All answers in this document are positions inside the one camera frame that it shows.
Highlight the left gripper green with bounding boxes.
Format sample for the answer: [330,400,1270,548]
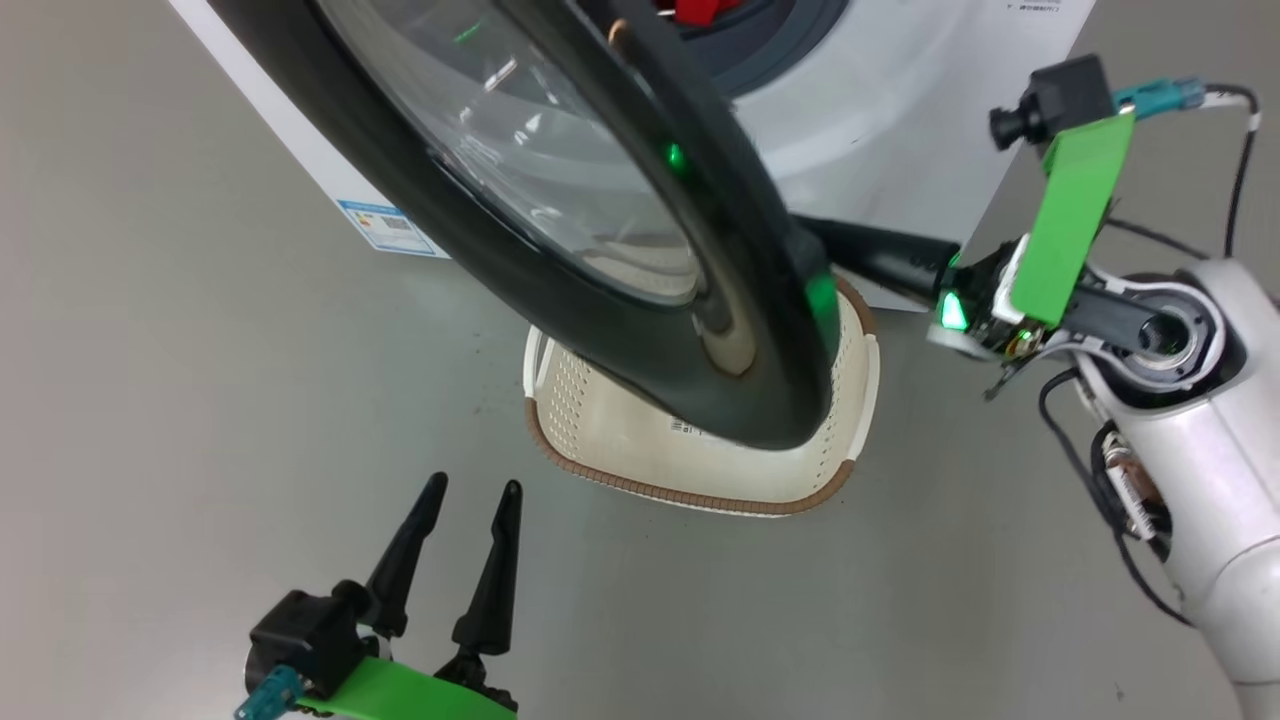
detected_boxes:
[298,472,524,720]

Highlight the teal camera connector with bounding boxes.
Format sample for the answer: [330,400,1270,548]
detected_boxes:
[1114,77,1208,117]
[235,665,301,720]

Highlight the white front-load washing machine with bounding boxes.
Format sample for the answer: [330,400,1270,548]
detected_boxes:
[170,0,1098,313]

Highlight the right black camera cable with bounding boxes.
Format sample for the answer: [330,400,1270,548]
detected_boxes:
[1100,85,1263,263]

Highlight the black round glass washer door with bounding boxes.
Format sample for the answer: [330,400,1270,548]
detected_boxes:
[207,0,843,451]

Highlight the right teal camera connector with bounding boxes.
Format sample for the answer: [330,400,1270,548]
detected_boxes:
[1114,77,1208,117]

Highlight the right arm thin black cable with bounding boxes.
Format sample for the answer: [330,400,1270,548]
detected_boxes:
[1038,368,1196,629]

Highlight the blue energy label sticker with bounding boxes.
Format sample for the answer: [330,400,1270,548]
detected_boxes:
[337,200,447,259]

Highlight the cream laundry basket brown rim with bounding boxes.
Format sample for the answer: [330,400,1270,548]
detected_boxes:
[523,275,881,518]

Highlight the left teal camera connector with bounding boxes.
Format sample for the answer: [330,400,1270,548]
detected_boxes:
[235,665,301,720]

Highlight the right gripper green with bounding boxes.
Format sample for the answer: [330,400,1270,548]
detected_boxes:
[795,110,1138,363]

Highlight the grey rubber door gasket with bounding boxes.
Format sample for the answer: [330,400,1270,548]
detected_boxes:
[680,0,853,99]

